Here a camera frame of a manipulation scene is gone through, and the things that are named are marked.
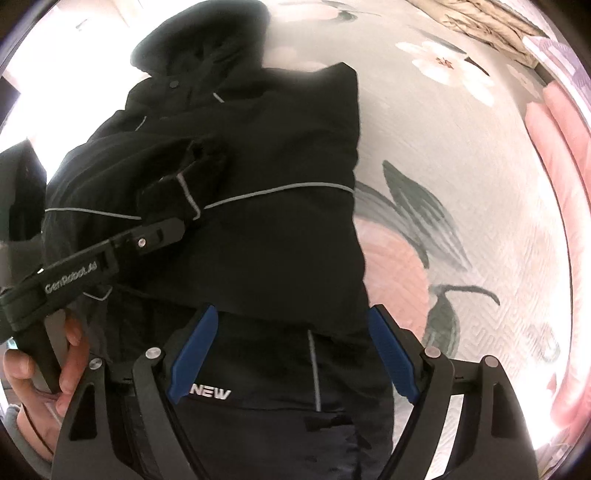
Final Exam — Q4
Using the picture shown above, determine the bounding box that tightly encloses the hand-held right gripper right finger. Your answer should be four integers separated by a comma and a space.
368, 304, 543, 480

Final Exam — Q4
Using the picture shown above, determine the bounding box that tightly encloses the beige patterned quilt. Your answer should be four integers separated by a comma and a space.
411, 0, 550, 65

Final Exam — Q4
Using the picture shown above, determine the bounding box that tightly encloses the purple patterned cloth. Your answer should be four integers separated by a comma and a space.
522, 34, 583, 88

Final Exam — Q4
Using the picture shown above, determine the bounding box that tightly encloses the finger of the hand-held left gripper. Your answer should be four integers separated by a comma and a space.
111, 218, 186, 260

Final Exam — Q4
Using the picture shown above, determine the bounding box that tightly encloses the person's left hand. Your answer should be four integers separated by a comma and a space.
2, 316, 93, 462

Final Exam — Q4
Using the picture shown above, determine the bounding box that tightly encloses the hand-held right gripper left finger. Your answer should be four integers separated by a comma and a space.
51, 305, 220, 480

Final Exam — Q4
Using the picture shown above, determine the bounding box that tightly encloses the black hooded jacket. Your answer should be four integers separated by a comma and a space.
41, 0, 398, 480

